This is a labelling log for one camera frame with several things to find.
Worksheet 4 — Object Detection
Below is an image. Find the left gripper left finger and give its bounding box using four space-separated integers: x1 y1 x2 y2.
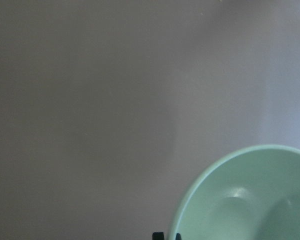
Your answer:
152 232 164 240

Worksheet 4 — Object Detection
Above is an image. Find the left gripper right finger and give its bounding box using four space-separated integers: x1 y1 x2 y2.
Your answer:
175 233 182 240

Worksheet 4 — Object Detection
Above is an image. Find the mint green bowl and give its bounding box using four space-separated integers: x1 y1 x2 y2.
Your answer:
168 145 300 240

